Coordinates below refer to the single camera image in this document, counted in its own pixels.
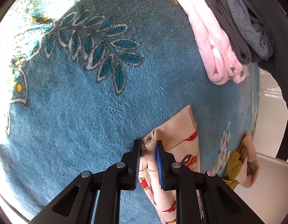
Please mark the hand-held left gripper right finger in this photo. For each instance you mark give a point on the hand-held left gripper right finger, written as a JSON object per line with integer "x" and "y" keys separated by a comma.
{"x": 159, "y": 161}

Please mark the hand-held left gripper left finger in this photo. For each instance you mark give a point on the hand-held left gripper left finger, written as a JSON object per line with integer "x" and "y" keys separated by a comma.
{"x": 137, "y": 161}

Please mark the cream car print garment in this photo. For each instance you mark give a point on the cream car print garment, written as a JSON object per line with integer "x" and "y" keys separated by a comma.
{"x": 179, "y": 133}

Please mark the green knit sweater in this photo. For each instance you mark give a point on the green knit sweater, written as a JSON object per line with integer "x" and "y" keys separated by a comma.
{"x": 235, "y": 163}

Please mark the blue floral blanket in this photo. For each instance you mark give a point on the blue floral blanket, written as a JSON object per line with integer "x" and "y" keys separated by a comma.
{"x": 76, "y": 109}

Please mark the pink and green sock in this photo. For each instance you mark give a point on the pink and green sock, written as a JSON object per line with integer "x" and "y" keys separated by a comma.
{"x": 251, "y": 168}

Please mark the pink fleece garment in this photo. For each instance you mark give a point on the pink fleece garment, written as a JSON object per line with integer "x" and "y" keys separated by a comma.
{"x": 209, "y": 42}

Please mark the dark grey garment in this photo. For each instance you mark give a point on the dark grey garment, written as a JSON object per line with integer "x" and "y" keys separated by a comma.
{"x": 225, "y": 23}

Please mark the grey fleece garment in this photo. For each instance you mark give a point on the grey fleece garment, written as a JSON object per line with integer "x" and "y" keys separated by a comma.
{"x": 247, "y": 21}

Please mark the black garment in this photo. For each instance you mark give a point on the black garment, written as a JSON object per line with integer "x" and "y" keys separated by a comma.
{"x": 280, "y": 39}

